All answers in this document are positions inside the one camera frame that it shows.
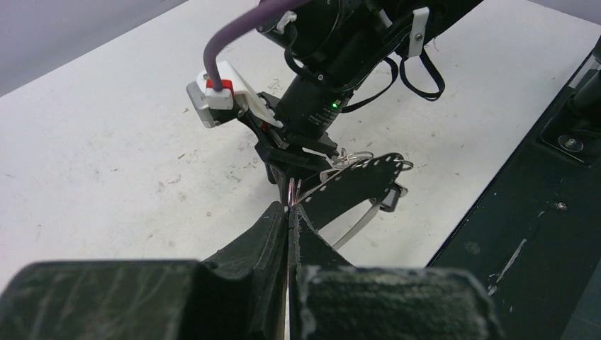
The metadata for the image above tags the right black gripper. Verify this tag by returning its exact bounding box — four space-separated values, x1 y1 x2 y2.
237 91 339 184

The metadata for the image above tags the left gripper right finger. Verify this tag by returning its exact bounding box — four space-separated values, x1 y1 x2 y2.
288 204 505 340

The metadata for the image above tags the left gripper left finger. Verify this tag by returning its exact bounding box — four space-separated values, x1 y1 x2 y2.
1 202 287 339

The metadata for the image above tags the metal key holder ring plate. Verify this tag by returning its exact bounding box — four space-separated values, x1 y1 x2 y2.
295 149 414 250

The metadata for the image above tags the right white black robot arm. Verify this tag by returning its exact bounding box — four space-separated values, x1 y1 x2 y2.
241 1 477 185

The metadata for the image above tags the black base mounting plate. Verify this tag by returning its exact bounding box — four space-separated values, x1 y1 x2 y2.
429 46 600 339

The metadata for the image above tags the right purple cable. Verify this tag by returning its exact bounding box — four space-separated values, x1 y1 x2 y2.
203 0 311 92

